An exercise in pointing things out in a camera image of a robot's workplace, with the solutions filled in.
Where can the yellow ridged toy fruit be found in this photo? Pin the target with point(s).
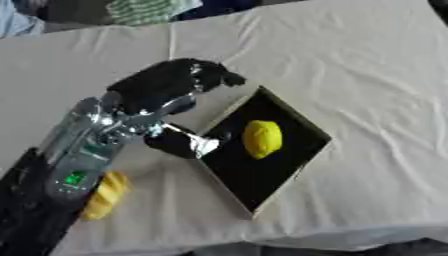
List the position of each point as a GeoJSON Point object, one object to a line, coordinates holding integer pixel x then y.
{"type": "Point", "coordinates": [106, 196]}

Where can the green white striped cloth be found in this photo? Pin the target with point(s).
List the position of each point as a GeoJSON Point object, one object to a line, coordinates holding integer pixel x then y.
{"type": "Point", "coordinates": [146, 10]}

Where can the yellow toy lemon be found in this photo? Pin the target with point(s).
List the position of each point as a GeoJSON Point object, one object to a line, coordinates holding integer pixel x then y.
{"type": "Point", "coordinates": [262, 138]}

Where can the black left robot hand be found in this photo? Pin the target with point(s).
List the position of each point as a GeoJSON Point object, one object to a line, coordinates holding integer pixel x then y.
{"type": "Point", "coordinates": [163, 83]}

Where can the cardboard box with black inside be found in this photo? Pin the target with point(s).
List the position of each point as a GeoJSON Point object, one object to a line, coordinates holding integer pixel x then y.
{"type": "Point", "coordinates": [262, 166]}

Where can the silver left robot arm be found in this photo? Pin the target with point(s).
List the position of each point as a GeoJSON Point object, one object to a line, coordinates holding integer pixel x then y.
{"type": "Point", "coordinates": [58, 166]}

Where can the light blue cloth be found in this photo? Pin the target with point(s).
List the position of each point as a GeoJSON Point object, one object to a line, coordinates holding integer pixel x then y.
{"type": "Point", "coordinates": [17, 18]}

